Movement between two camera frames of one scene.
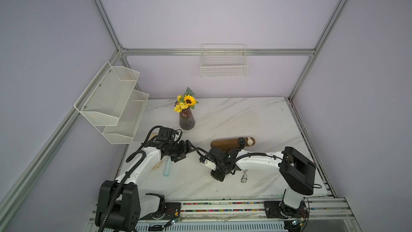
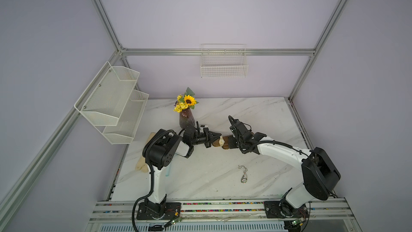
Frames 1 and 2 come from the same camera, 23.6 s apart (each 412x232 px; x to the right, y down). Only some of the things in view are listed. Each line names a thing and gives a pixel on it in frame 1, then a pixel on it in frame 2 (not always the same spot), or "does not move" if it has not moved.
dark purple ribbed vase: (186, 120) does not move
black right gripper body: (220, 171) → (240, 143)
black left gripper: (183, 150) → (208, 135)
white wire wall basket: (223, 60) does not move
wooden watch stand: (229, 143) does not move
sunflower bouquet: (185, 101) does not move
